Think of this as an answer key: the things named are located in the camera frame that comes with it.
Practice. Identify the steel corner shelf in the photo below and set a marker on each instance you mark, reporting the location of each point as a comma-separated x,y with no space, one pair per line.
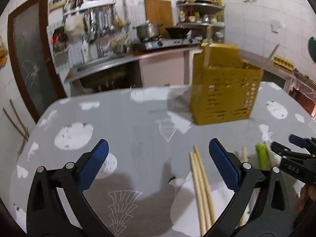
197,7

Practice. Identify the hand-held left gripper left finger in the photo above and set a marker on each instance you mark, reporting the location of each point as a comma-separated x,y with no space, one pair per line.
95,163

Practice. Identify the white hanging cloth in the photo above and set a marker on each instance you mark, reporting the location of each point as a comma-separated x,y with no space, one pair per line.
72,24

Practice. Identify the steel kitchen sink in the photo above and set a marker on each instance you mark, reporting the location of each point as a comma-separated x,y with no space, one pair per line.
98,63

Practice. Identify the yellow perforated utensil holder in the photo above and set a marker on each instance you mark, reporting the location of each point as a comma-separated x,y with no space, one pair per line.
222,91

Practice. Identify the green round wall plaque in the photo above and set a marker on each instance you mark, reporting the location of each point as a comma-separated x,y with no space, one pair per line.
313,49

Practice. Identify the wall basket with red bag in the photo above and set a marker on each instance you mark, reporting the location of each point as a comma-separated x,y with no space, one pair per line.
59,39

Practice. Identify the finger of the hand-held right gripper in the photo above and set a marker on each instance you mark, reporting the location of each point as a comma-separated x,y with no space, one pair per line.
281,150
297,140

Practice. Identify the white wall socket box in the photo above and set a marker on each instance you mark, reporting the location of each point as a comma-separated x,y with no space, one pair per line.
275,28

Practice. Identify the steel wall utensil rack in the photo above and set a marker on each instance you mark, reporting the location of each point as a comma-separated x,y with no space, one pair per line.
86,6

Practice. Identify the yellow wall meter box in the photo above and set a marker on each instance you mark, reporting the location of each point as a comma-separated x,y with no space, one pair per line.
56,3

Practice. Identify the black wok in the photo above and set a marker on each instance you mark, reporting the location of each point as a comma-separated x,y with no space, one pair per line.
177,31

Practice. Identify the yellow egg carton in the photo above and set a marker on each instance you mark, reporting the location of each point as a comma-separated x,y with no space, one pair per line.
284,63

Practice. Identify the row of hanging kitchen utensils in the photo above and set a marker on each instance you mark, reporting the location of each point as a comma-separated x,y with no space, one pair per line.
98,24

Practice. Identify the steel gas stove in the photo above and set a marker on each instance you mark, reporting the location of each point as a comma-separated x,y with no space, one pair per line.
153,45

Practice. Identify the thin wooden sticks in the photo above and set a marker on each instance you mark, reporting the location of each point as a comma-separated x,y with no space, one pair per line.
17,122

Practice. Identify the person's right hand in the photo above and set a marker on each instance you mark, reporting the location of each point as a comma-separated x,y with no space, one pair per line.
305,198

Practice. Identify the brown framed glass door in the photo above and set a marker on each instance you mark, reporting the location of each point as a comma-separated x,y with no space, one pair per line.
32,54

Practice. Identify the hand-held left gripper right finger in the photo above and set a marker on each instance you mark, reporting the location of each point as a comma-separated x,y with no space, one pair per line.
222,160

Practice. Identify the steel cooking pot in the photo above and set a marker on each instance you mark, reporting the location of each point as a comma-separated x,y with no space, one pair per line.
148,30

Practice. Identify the rectangular wooden cutting board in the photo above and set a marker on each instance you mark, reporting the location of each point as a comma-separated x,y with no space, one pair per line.
158,12

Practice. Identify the grey patterned tablecloth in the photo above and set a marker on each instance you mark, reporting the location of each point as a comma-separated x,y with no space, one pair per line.
135,128

